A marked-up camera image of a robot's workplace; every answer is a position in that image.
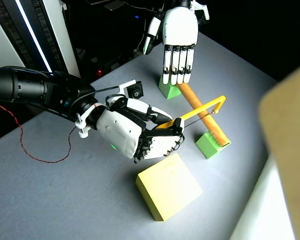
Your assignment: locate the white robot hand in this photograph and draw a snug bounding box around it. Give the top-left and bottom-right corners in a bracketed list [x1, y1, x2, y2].
[96, 94, 186, 165]
[142, 6, 200, 86]

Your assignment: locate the yellow hacksaw with black handle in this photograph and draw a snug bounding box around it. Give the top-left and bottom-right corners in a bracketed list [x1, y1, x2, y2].
[156, 94, 227, 131]

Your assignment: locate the grey table cloth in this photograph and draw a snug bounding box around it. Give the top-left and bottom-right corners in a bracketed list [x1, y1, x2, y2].
[0, 31, 278, 240]

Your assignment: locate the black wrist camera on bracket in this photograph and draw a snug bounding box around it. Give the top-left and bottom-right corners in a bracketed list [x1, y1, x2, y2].
[118, 79, 144, 100]

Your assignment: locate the white foam board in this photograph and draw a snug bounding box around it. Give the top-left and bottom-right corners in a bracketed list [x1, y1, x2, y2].
[228, 152, 297, 240]

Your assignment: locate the white and black equipment rack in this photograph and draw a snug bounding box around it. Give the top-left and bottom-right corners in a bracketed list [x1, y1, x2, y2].
[0, 0, 81, 78]

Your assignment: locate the thin red cable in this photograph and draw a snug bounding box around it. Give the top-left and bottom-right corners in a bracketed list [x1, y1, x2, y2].
[0, 99, 78, 164]

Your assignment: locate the green wedge support block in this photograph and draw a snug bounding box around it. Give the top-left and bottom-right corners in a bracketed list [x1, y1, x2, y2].
[157, 74, 182, 100]
[194, 131, 232, 160]

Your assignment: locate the thin black camera cable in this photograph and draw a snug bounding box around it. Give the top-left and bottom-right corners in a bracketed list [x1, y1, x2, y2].
[91, 84, 122, 97]

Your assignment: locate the round wooden dowel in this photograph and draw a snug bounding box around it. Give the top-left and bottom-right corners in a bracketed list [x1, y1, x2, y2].
[176, 82, 232, 147]

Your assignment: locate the yellow wooden block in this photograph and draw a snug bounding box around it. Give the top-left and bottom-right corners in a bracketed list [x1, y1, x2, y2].
[135, 152, 204, 222]

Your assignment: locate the tan cardboard panel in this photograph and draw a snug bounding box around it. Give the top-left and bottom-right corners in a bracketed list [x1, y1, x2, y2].
[258, 56, 300, 240]

